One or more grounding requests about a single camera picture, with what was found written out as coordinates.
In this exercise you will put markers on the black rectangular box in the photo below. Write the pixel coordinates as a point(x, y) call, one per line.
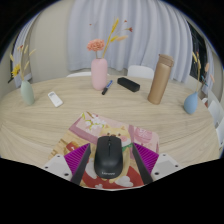
point(128, 84)

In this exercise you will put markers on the cartoon print mouse pad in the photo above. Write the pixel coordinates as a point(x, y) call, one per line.
point(86, 128)

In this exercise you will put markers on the white and blue chairs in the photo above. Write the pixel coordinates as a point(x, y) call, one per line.
point(216, 116)

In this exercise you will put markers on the dark window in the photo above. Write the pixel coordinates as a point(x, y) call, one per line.
point(199, 46)
point(10, 63)

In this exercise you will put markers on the white remote control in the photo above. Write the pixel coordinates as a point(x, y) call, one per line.
point(55, 99)

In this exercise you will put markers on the yellow dried flower bunch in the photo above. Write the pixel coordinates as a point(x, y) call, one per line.
point(15, 70)

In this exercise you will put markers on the narrow white curtain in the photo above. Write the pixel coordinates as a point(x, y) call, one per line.
point(210, 60)
point(21, 43)

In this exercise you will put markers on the pink and yellow flower bunch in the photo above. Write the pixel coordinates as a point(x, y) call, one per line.
point(96, 44)

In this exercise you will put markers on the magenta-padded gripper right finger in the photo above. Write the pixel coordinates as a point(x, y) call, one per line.
point(146, 159)

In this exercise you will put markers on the tan drink bottle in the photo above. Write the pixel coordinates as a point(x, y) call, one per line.
point(160, 81)

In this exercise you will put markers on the low white chair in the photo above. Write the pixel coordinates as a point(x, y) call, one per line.
point(78, 74)

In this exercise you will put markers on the black computer mouse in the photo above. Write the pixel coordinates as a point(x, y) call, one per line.
point(107, 156)

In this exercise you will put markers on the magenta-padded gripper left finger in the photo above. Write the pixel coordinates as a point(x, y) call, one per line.
point(77, 159)

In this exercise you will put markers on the blue and black marker pen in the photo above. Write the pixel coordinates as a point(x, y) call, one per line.
point(107, 87)

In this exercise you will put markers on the blue vase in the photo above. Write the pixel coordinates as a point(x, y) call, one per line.
point(191, 104)

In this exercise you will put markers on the wide white curtain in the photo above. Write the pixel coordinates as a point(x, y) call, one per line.
point(146, 30)

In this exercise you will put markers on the pink vase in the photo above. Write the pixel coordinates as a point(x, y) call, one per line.
point(99, 75)

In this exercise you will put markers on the pale green vase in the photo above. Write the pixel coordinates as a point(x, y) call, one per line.
point(27, 94)

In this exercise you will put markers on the thin dried flower sprigs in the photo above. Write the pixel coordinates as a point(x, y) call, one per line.
point(199, 65)

